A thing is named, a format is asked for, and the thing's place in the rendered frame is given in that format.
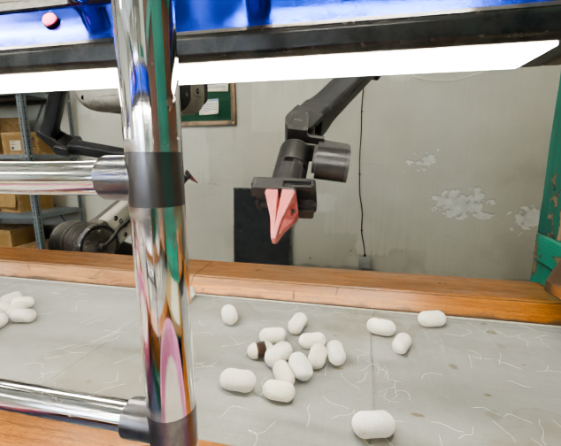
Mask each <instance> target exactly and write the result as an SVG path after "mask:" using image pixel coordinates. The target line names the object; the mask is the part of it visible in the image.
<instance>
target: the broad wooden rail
mask: <svg viewBox="0 0 561 446"><path fill-rule="evenodd" d="M188 266H189V283H190V286H191V287H193V288H194V289H195V291H196V294H202V295H213V296H231V297H241V298H252V299H262V300H272V301H282V302H292V303H302V304H321V305H332V306H341V307H351V308H361V309H372V310H382V311H400V312H411V313H421V312H422V311H441V312H443V313H444V315H445V316H451V317H461V318H471V319H491V320H501V321H510V322H521V323H531V324H541V325H551V326H561V301H560V300H559V299H557V298H555V297H554V296H553V295H551V294H550V293H548V292H547V291H545V290H544V287H545V286H544V285H542V284H541V283H540V282H532V281H506V280H492V279H479V278H466V277H452V276H439V275H425V274H412V273H386V272H373V271H359V270H346V269H333V268H319V267H305V266H292V265H266V264H252V263H239V262H226V261H212V260H199V259H189V260H188ZM0 276H3V277H12V278H23V279H33V280H43V281H62V282H72V283H82V284H92V285H103V286H113V287H122V288H135V278H134V259H133V256H132V255H119V254H105V253H92V252H79V251H65V250H39V249H26V248H13V247H0Z"/></svg>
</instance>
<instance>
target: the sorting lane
mask: <svg viewBox="0 0 561 446"><path fill-rule="evenodd" d="M16 291H18V292H20V293H21V294H22V295H23V296H31V297H32V298H33V299H34V300H35V303H34V305H33V306H32V307H30V308H28V309H33V310H35V311H36V318H35V319H34V320H33V321H31V322H28V323H25V322H13V321H11V319H10V318H9V320H8V323H7V324H6V325H5V326H4V327H1V328H0V378H4V379H9V380H15V381H24V382H30V383H35V384H41V385H46V386H52V387H57V388H67V389H72V390H78V391H83V392H89V393H95V394H100V395H106V396H116V397H122V398H127V399H131V398H132V397H133V396H145V392H144V381H143V370H142V351H141V341H140V330H139V319H138V310H137V299H136V288H122V287H113V286H103V285H92V284H82V283H72V282H62V281H43V280H33V279H23V278H12V277H3V276H0V297H1V296H4V295H7V294H10V293H12V292H16ZM227 304H231V305H233V307H234V308H235V309H236V312H237V315H238V319H237V321H236V322H235V323H234V324H233V325H227V324H226V323H225V322H224V321H223V319H222V316H221V310H222V308H223V307H224V306H225V305H227ZM298 312H301V313H303V314H304V315H305V316H306V317H307V324H306V326H305V327H304V329H303V331H302V332H301V333H300V334H291V333H290V332H289V330H288V322H289V321H290V320H291V319H292V318H293V316H294V315H295V314H296V313H298ZM418 315H419V313H411V312H400V311H382V310H372V309H361V308H351V307H341V306H332V305H321V304H302V303H292V302H282V301H272V300H262V299H252V298H241V297H231V296H213V295H202V294H195V296H194V297H193V298H192V299H191V316H192V332H193V349H194V366H195V382H196V414H197V431H198V439H200V440H205V441H210V442H219V443H224V444H229V445H234V446H561V326H551V325H541V324H531V323H521V322H510V321H501V320H491V319H471V318H461V317H451V316H446V323H445V324H444V325H443V326H441V327H423V326H421V325H420V324H419V321H418ZM371 318H378V319H388V320H391V321H392V322H393V323H394V324H395V326H396V332H395V333H394V334H393V335H391V336H384V335H379V334H372V333H371V332H369V330H368V329H367V321H368V320H369V319H371ZM268 327H281V328H283V329H284V330H285V331H286V334H287V337H286V340H285V342H288V343H289V344H290V345H291V347H292V350H293V352H292V354H293V353H294V352H302V353H303V354H304V355H305V356H306V357H307V359H308V356H309V354H310V350H311V349H304V348H302V347H301V346H300V344H299V338H300V336H301V335H302V334H305V333H316V332H320V333H322V334H323V335H324V336H325V338H326V342H325V345H324V346H325V347H326V348H327V344H328V343H329V342H330V341H332V340H337V341H339V342H340V343H341V344H342V346H343V350H344V352H345V354H346V360H345V362H344V363H343V364H342V365H333V364H332V363H331V362H330V361H329V358H328V354H327V357H326V362H325V364H324V366H323V367H322V368H320V369H318V370H315V369H313V368H312V369H313V373H312V377H311V378H310V379H309V380H307V381H299V380H298V379H297V378H296V377H295V382H294V384H293V386H294V388H295V396H294V398H293V399H292V400H291V401H290V402H287V403H284V402H280V401H275V400H271V399H268V398H266V397H265V395H264V393H263V386H264V384H265V382H266V381H268V380H276V379H275V377H274V375H273V369H272V368H271V367H270V366H268V365H267V364H266V362H265V358H259V359H253V358H250V357H249V356H248V353H247V349H248V347H249V346H250V345H251V344H252V343H254V342H261V341H260V340H259V333H260V332H261V330H262V329H264V328H268ZM399 333H406V334H408V335H409V336H410V338H411V346H410V348H409V349H408V350H407V352H406V353H404V354H397V353H395V352H394V350H393V349H392V342H393V341H394V339H395V337H396V336H397V335H398V334H399ZM227 368H235V369H241V370H249V371H252V372H253V373H254V374H255V377H256V385H255V387H254V388H253V389H252V390H251V391H250V392H248V393H242V392H239V391H232V390H226V389H224V388H223V387H222V386H221V384H220V381H219V378H220V375H221V374H222V373H223V371H225V370H226V369H227ZM378 410H383V411H387V412H388V413H389V414H390V415H391V416H392V417H393V419H394V421H395V425H396V427H395V431H394V433H393V434H392V435H391V436H390V437H387V438H371V439H363V438H360V437H359V436H357V435H356V434H355V432H354V430H353V428H352V419H353V416H354V415H355V414H356V413H357V412H359V411H378Z"/></svg>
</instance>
